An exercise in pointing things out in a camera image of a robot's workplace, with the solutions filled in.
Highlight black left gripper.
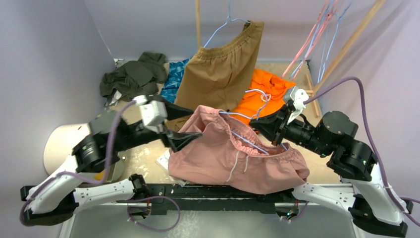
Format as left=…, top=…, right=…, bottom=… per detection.
left=113, top=96, right=202, bottom=153

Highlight light blue wire hanger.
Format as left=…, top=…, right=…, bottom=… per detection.
left=218, top=88, right=289, bottom=155

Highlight pink shorts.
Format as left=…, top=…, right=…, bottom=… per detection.
left=168, top=106, right=310, bottom=194

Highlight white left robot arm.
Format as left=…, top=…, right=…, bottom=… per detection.
left=19, top=96, right=201, bottom=227

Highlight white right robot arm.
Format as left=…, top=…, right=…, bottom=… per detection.
left=250, top=107, right=413, bottom=238

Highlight orange shorts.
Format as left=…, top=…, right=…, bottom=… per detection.
left=231, top=69, right=296, bottom=125

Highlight blue patterned shorts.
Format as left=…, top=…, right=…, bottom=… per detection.
left=160, top=58, right=190, bottom=103

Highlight dark green shorts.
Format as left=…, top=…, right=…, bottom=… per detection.
left=99, top=52, right=167, bottom=101

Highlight tan khaki shorts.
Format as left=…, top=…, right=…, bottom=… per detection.
left=174, top=20, right=264, bottom=111

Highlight light blue hanger holding shorts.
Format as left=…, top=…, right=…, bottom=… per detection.
left=203, top=0, right=250, bottom=48

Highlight light blue hanger middle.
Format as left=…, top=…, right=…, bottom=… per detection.
left=290, top=0, right=335, bottom=83

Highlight clear plastic packet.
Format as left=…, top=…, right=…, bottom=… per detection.
left=156, top=154, right=170, bottom=172

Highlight white cylindrical bin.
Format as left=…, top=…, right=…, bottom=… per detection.
left=43, top=123, right=90, bottom=175

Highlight wooden clothes rack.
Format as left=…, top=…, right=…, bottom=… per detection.
left=195, top=0, right=388, bottom=118

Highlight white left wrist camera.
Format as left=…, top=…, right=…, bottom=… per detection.
left=133, top=95, right=167, bottom=133

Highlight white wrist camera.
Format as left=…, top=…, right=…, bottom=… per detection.
left=133, top=95, right=167, bottom=133
left=283, top=86, right=309, bottom=124

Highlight white pink shorts drawstring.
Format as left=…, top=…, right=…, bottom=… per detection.
left=225, top=149, right=251, bottom=183

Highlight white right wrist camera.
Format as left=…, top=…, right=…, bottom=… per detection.
left=283, top=86, right=309, bottom=124

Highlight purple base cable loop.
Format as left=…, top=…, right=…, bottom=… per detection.
left=126, top=192, right=182, bottom=232

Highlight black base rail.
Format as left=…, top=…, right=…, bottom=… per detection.
left=137, top=183, right=296, bottom=214

